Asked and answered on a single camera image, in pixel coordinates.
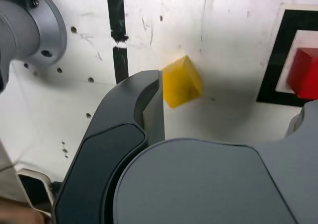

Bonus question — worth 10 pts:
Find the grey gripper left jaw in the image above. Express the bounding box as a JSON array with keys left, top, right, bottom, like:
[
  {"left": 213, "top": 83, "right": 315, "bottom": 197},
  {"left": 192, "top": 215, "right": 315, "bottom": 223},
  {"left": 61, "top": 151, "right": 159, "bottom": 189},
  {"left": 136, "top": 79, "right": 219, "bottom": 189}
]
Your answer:
[{"left": 52, "top": 70, "right": 165, "bottom": 224}]

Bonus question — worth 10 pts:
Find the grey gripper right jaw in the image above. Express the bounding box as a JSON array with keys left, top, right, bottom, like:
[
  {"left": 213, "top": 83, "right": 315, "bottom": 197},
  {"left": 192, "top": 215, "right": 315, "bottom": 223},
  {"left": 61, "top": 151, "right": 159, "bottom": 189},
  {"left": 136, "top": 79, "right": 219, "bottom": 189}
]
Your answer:
[{"left": 248, "top": 100, "right": 318, "bottom": 224}]

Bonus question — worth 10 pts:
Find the red cube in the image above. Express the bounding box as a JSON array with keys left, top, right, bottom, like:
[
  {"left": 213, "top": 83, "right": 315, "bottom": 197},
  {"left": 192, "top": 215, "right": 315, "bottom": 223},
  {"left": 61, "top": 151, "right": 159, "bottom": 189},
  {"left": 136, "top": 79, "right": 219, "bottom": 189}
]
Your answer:
[{"left": 287, "top": 47, "right": 318, "bottom": 101}]

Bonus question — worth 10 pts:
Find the yellow cube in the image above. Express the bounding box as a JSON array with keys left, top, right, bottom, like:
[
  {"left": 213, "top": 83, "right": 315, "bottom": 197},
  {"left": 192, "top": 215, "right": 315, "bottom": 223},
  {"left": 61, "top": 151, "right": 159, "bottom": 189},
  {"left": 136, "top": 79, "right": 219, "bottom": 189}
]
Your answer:
[{"left": 160, "top": 56, "right": 203, "bottom": 108}]

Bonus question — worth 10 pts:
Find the black tape square outline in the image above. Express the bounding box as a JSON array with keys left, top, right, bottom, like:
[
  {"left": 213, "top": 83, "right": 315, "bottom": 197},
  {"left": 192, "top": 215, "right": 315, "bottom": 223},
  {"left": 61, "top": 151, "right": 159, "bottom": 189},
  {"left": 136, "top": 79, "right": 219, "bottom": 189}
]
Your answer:
[{"left": 255, "top": 9, "right": 318, "bottom": 108}]

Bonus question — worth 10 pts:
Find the person's hand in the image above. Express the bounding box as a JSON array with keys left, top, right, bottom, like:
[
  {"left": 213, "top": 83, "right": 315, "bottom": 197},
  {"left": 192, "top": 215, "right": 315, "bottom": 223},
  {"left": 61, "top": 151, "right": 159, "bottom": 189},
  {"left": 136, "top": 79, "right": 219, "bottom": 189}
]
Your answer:
[{"left": 0, "top": 196, "right": 52, "bottom": 224}]

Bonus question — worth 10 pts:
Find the white rimmed dark box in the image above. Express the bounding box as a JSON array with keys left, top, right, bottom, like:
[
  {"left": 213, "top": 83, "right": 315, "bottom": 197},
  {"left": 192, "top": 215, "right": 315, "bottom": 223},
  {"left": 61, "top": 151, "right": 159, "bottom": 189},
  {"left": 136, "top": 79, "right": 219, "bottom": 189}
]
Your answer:
[{"left": 14, "top": 168, "right": 54, "bottom": 211}]

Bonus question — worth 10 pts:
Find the black tape strip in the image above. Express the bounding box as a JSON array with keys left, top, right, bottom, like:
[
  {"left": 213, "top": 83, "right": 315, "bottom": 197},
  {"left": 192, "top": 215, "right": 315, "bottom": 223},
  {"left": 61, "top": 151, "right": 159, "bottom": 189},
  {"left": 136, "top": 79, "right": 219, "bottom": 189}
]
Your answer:
[{"left": 106, "top": 0, "right": 129, "bottom": 84}]

